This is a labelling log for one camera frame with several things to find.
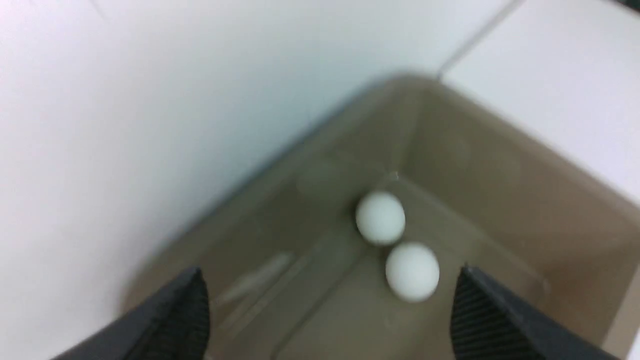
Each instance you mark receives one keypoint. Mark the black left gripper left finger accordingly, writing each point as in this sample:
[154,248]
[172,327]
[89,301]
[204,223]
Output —
[174,323]

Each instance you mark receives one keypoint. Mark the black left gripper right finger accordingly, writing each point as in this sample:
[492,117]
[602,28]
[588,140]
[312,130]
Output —
[490,322]

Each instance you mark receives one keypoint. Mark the plain white ping-pong ball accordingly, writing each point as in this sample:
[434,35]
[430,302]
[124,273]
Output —
[380,218]

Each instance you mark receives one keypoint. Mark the tan plastic bin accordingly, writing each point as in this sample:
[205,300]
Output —
[350,245]

